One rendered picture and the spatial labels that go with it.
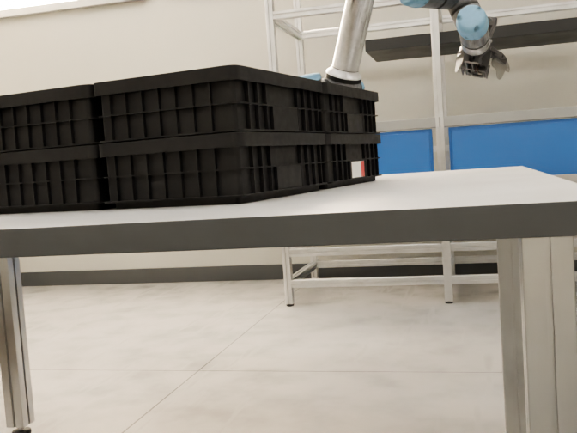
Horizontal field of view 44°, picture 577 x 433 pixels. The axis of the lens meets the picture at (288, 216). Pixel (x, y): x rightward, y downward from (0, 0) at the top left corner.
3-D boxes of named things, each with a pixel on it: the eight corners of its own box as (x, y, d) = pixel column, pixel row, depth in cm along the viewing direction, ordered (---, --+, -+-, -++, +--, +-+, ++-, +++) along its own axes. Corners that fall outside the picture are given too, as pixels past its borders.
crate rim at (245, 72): (203, 106, 166) (203, 95, 166) (324, 93, 154) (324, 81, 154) (89, 96, 130) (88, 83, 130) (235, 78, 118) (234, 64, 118)
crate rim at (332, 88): (277, 112, 203) (276, 103, 202) (380, 101, 190) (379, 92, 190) (204, 106, 166) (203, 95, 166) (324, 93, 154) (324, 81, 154)
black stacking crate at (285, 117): (207, 148, 167) (203, 98, 166) (326, 137, 155) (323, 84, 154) (95, 149, 131) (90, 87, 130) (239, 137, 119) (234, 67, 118)
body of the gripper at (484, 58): (461, 76, 204) (457, 58, 193) (469, 47, 205) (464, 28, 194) (488, 80, 201) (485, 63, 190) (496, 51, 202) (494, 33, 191)
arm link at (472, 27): (479, -5, 178) (492, 23, 176) (482, 15, 188) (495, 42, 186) (449, 9, 180) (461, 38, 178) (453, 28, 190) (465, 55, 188)
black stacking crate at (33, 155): (107, 200, 180) (103, 152, 179) (210, 195, 168) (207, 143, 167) (-21, 216, 144) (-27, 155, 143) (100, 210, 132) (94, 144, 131)
